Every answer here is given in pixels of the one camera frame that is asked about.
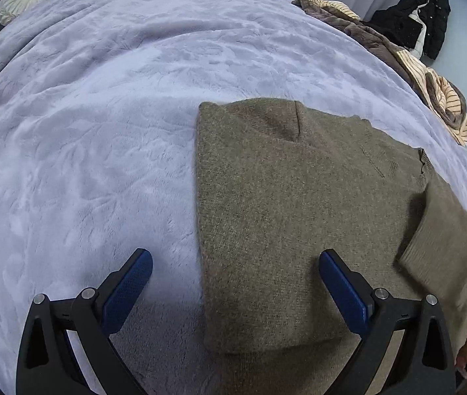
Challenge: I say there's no lavender plush bed blanket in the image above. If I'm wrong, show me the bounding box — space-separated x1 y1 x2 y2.
0 0 467 394

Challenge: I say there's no olive knit sweater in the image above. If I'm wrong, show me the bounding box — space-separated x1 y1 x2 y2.
196 98 467 394

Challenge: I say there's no black jacket on hanger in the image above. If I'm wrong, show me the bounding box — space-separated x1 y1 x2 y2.
365 0 451 60

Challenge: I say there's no brown and striped blanket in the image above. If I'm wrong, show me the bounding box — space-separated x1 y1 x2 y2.
292 0 467 146

